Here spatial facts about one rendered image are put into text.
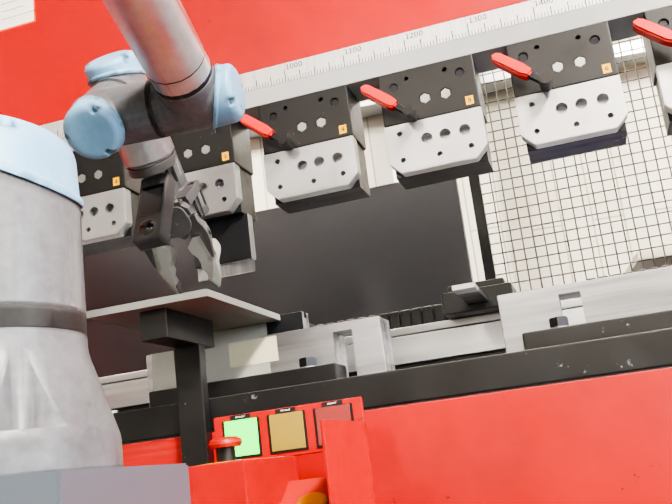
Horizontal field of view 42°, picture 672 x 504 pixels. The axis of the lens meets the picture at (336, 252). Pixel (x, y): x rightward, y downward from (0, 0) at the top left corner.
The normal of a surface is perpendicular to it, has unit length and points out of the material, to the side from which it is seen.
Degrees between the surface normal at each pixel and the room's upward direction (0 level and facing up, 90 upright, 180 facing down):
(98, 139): 130
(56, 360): 72
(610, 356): 90
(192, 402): 90
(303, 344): 90
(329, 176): 90
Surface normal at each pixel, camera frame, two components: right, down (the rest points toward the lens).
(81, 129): -0.07, 0.46
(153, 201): -0.37, -0.53
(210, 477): -0.31, -0.19
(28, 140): 0.70, -0.29
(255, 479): 0.94, -0.18
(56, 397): 0.67, -0.53
